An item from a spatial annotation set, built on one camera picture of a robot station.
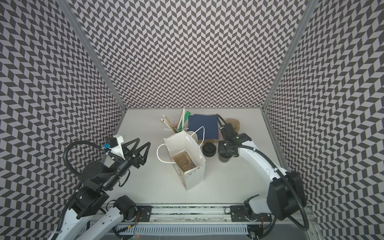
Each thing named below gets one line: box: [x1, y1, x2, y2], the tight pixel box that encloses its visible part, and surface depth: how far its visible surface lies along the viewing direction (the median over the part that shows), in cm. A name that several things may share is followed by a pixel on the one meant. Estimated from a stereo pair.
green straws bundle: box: [177, 108, 192, 131], surface depth 95 cm
